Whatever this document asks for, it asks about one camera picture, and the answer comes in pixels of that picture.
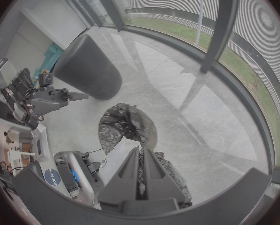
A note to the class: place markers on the blue-green curtain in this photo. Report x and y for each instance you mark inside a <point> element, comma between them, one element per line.
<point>52,55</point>

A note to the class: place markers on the window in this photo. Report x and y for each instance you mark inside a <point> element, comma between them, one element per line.
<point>224,20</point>

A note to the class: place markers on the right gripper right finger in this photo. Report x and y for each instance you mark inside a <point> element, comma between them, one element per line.
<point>158,181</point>

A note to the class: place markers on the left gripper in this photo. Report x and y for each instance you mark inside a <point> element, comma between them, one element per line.
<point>48,101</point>

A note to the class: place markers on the dark grey round chair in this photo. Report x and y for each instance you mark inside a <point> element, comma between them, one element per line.
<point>88,71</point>

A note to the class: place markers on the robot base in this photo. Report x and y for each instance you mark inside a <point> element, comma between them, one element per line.
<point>42,137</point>

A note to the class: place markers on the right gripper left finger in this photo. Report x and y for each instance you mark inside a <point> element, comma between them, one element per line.
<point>125,179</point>

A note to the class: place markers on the white trash bin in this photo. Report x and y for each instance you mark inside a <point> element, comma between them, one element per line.
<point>152,130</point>

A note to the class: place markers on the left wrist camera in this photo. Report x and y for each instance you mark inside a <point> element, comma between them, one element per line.
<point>46,80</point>

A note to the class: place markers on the black plastic bag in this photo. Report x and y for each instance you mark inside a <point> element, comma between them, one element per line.
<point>111,130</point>

